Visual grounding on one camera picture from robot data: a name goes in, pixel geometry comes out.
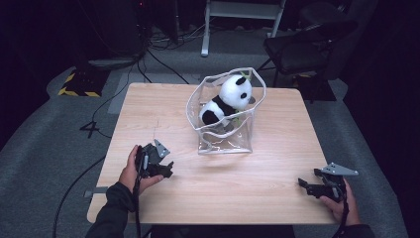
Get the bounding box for right hand-held gripper cable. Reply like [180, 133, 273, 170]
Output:
[332, 199, 351, 238]

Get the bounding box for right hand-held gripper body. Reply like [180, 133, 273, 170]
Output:
[313, 162, 360, 203]

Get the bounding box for white metal stand frame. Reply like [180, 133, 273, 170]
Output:
[200, 0, 287, 59]

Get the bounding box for thin black floor cable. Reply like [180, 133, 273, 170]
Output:
[79, 60, 137, 140]

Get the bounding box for black chair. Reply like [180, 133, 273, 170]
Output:
[256, 1, 360, 89]

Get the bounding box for clear plastic bag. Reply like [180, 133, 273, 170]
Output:
[185, 66, 267, 156]

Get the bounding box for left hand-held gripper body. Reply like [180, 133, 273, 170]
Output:
[135, 138, 171, 179]

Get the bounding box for panda plush toy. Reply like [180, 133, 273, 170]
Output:
[198, 72, 256, 129]

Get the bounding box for person's right hand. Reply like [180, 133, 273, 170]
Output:
[319, 178, 362, 227]

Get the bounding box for person's left hand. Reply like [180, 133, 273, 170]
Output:
[118, 144, 165, 196]

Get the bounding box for grey tape strip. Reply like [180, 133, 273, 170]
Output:
[83, 185, 109, 199]

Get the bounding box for thick black floor cable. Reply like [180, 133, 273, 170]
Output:
[52, 155, 107, 238]

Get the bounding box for left hand-held gripper cable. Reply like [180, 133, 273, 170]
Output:
[132, 153, 149, 238]

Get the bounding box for hand-held gripper cable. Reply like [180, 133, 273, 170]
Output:
[332, 199, 351, 238]
[132, 153, 149, 238]

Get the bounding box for tangle of cables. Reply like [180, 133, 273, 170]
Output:
[148, 18, 212, 52]

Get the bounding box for dark equipment stand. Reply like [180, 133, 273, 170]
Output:
[76, 0, 151, 71]

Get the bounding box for black yellow striped base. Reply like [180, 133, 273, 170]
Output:
[57, 66, 110, 98]

